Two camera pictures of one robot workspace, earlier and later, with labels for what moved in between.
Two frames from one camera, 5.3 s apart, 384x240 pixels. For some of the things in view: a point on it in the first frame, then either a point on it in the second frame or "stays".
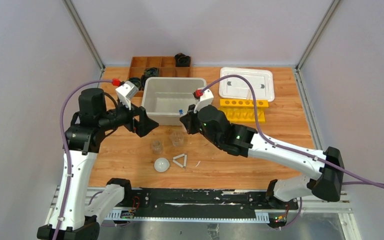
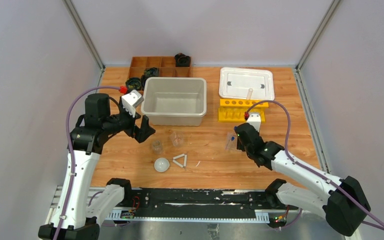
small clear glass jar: (157, 148) stays
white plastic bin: (167, 99) stays
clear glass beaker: (176, 138) stays
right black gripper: (189, 119) to (240, 146)
